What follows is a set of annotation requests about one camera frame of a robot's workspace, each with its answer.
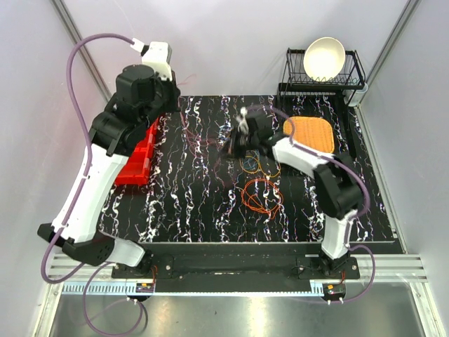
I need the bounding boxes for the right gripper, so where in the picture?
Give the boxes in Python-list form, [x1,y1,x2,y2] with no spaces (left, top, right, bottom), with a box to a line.
[215,126,259,160]

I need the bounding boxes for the yellow cable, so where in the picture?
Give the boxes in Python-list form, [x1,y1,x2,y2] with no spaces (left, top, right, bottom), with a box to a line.
[240,150,281,178]

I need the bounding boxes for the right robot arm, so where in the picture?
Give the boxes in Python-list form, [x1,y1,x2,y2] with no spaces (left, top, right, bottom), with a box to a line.
[221,105,370,279]

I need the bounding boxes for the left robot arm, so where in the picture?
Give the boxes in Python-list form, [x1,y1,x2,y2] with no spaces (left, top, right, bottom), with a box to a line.
[37,62,180,278]

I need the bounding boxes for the red bin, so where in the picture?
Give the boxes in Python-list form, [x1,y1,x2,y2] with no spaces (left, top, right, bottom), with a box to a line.
[135,118,159,152]
[114,147,153,186]

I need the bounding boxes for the orange woven mat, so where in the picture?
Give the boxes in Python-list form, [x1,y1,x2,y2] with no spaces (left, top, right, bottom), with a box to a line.
[290,116,335,154]

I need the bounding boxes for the black dish rack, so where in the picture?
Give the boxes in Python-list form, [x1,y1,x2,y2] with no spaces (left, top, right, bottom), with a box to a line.
[276,48,366,100]

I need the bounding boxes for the red bin nearest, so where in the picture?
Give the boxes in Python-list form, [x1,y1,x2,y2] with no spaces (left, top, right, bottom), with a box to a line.
[114,147,153,186]

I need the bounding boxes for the white bowl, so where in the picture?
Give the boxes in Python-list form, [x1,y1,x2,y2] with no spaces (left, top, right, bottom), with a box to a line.
[303,37,346,82]

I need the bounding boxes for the white cup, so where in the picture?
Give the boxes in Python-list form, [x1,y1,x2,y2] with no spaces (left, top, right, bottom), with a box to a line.
[344,83,368,107]

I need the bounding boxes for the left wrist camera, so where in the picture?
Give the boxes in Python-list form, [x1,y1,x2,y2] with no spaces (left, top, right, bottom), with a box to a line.
[130,38,173,81]

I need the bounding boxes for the right purple robot hose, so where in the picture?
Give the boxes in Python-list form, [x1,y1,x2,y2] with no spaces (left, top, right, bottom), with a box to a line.
[252,103,378,305]

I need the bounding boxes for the purple robot hose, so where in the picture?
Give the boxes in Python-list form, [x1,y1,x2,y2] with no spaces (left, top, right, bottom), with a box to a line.
[252,103,378,305]
[41,33,150,333]

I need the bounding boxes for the left purple robot hose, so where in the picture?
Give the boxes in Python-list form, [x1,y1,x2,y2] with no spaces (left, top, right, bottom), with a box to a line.
[41,33,150,333]

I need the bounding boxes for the aluminium frame post right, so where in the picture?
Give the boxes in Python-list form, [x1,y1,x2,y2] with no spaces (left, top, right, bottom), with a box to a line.
[367,0,421,88]

